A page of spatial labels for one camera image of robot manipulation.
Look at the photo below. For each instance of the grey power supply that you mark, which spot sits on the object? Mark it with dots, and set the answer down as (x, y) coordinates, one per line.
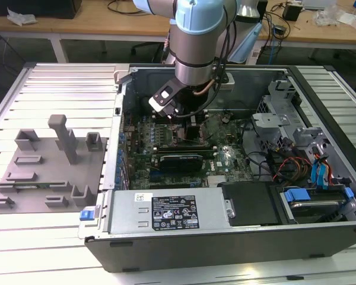
(127, 212)

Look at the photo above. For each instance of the grey parts rack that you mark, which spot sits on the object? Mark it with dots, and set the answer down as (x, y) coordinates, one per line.
(53, 181)

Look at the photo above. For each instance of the black graphics card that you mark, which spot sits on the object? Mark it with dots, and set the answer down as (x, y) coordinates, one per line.
(181, 162)

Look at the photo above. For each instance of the white crumpled bag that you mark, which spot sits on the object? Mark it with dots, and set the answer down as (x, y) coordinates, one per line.
(20, 18)

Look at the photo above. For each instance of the grey flat box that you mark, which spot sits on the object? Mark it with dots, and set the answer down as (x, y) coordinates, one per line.
(319, 3)

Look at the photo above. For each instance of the small black box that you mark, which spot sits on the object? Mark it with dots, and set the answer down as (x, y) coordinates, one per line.
(291, 13)

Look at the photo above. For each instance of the silver chipset heat sink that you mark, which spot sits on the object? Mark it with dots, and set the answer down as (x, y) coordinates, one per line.
(216, 181)

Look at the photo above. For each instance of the blue case latch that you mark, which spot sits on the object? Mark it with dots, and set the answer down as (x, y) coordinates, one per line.
(87, 215)

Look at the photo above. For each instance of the long wooden desk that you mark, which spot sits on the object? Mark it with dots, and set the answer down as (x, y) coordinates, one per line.
(77, 25)

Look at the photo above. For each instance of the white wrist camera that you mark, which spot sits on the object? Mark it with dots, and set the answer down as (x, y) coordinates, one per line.
(158, 102)
(230, 84)

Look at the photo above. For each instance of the grey metal drive cage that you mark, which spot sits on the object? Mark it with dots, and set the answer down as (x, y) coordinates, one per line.
(268, 119)

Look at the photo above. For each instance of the open black PC case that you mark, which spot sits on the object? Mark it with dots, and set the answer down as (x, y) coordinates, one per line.
(195, 252)

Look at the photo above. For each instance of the hard disk in blue carrier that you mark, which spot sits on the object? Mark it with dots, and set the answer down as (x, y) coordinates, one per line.
(314, 207)

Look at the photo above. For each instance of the green RAM stick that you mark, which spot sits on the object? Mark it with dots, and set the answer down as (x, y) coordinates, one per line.
(32, 186)

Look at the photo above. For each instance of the black plastic bay cover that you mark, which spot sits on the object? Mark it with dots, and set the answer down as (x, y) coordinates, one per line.
(249, 205)

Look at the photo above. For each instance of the clear plastic bags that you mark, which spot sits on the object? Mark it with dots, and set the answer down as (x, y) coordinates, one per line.
(324, 16)

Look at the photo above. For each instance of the green motherboard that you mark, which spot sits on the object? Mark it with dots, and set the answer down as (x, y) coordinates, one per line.
(231, 139)

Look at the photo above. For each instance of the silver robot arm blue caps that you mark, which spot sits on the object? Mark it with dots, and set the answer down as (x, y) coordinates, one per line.
(195, 44)

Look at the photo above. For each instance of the small power adapter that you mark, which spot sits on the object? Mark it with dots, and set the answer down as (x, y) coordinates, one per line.
(279, 30)

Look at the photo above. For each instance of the black computer box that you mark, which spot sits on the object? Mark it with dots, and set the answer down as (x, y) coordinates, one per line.
(68, 7)

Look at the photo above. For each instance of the black tower box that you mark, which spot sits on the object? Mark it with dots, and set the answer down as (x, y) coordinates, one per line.
(264, 9)

